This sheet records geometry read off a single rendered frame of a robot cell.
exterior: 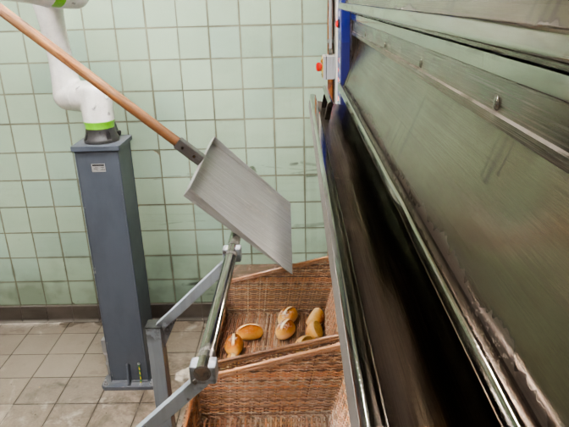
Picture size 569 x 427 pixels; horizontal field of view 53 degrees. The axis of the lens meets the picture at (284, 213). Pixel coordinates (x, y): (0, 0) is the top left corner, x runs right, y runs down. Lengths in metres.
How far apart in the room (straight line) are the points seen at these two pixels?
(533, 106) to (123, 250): 2.26
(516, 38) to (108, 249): 2.36
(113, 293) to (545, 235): 2.38
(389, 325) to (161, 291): 2.80
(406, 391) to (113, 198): 2.10
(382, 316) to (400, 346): 0.06
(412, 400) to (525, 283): 0.15
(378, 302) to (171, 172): 2.48
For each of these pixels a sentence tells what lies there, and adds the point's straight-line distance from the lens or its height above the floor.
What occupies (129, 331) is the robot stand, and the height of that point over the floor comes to 0.30.
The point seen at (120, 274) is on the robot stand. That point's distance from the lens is 2.68.
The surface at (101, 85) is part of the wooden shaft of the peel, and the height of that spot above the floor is 1.54.
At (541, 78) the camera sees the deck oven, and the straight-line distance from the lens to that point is 0.49.
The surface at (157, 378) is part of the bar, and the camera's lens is 1.65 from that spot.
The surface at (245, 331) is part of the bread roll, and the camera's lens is 2.09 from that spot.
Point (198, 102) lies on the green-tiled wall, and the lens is 2.98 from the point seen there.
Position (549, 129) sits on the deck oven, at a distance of 0.49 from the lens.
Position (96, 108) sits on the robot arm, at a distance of 2.49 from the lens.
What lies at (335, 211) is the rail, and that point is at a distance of 0.89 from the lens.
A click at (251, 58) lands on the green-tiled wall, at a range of 2.92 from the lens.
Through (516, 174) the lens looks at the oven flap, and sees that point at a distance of 0.60.
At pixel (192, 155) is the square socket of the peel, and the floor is 1.32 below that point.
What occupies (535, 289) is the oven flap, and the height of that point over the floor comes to 1.53.
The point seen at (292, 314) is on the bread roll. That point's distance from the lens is 2.18.
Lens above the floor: 1.75
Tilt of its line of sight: 21 degrees down
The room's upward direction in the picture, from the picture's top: 2 degrees counter-clockwise
